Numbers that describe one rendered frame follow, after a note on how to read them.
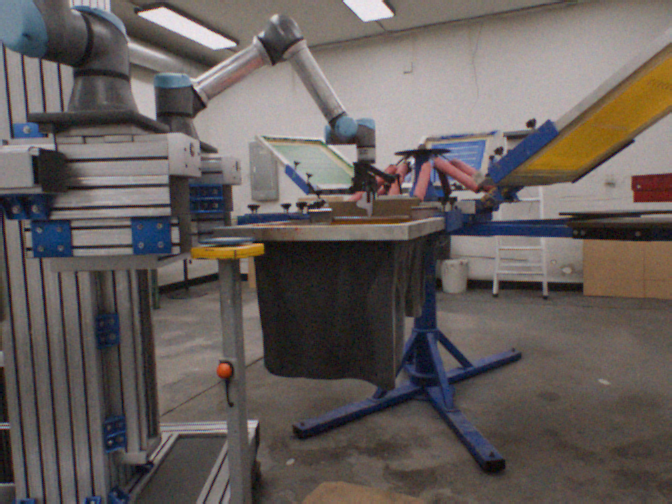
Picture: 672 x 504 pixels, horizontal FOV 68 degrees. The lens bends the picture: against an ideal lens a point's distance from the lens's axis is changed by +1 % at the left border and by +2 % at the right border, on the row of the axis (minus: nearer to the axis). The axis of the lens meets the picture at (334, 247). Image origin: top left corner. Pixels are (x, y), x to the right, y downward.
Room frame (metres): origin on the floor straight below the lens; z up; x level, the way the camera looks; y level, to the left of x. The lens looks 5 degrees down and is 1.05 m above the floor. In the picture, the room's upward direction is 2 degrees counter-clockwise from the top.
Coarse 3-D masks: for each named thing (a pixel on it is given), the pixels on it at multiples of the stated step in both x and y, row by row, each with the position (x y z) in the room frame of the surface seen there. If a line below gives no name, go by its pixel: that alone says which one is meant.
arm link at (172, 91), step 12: (156, 84) 1.62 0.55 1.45; (168, 84) 1.61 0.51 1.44; (180, 84) 1.63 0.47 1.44; (156, 96) 1.63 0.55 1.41; (168, 96) 1.61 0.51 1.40; (180, 96) 1.62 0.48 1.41; (192, 96) 1.70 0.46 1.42; (156, 108) 1.63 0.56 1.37; (168, 108) 1.61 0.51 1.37; (180, 108) 1.62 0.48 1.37; (192, 108) 1.75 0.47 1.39
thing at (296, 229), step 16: (256, 224) 1.59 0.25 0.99; (272, 224) 1.69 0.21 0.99; (288, 224) 1.79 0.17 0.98; (304, 224) 1.91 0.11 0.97; (320, 224) 2.05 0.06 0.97; (368, 224) 1.29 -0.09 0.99; (384, 224) 1.26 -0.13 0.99; (400, 224) 1.23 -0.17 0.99; (416, 224) 1.30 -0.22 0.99; (432, 224) 1.48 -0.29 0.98
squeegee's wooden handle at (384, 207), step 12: (336, 204) 1.93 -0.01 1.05; (348, 204) 1.91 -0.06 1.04; (372, 204) 1.87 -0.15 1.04; (384, 204) 1.85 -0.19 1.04; (396, 204) 1.83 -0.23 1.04; (408, 204) 1.82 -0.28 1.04; (336, 216) 1.93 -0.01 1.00; (348, 216) 1.91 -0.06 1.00; (360, 216) 1.89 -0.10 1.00; (372, 216) 1.87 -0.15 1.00; (384, 216) 1.85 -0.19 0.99
